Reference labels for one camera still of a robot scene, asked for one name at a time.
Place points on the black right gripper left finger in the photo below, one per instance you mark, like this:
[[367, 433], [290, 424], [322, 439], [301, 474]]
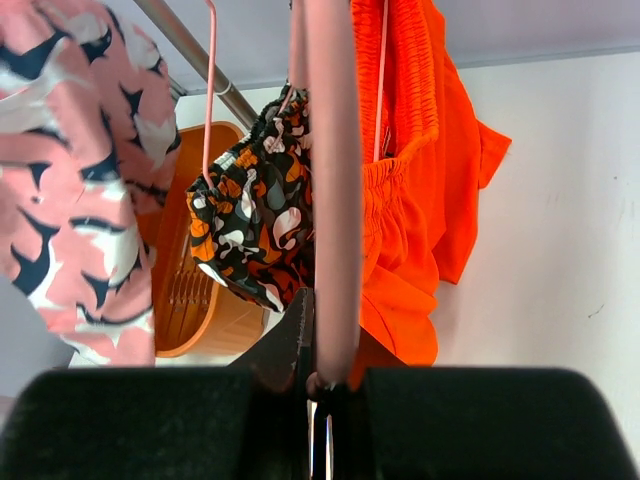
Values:
[[247, 420]]

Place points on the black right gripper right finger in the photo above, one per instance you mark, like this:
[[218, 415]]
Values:
[[478, 423]]

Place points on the pink navy patterned shorts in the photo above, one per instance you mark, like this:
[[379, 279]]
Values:
[[89, 142]]

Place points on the pink wire hanger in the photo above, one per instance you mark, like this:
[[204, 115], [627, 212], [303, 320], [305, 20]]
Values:
[[322, 61]]

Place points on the black orange patterned shorts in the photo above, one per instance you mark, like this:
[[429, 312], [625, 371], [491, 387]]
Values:
[[251, 226]]

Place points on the pink hanger under patterned shorts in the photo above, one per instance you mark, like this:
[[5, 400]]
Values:
[[212, 90]]

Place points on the pink hanger under orange shorts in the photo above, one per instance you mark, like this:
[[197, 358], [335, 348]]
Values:
[[381, 79]]

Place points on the orange plastic basket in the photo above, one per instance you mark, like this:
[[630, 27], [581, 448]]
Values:
[[193, 313]]

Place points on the silver clothes rack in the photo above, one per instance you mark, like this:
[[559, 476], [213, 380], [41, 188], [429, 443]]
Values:
[[163, 17]]

